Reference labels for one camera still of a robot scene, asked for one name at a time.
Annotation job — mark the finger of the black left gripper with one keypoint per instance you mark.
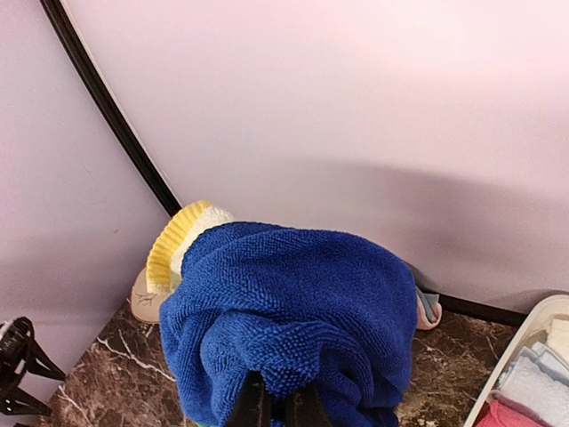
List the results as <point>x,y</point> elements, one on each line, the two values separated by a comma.
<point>20,355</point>

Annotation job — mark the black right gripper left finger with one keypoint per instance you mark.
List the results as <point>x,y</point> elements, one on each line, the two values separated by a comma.
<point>253,405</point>

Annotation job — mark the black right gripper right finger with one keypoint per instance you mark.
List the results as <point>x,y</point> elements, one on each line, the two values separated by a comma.
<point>304,408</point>

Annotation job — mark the royal blue towel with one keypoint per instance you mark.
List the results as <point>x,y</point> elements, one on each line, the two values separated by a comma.
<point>299,307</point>

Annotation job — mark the cream yellow cloth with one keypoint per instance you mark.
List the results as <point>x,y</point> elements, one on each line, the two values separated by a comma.
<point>163,266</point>

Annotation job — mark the pink rolled towel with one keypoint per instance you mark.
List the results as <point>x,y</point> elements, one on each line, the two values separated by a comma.
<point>499,414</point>

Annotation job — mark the white lavender rolled towel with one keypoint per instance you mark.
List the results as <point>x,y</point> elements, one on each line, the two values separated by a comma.
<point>537,379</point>

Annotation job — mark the white plastic basket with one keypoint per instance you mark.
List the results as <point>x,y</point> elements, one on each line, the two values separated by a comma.
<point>534,329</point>

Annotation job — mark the black corner frame post left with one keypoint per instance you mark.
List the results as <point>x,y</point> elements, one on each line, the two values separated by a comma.
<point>93,82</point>

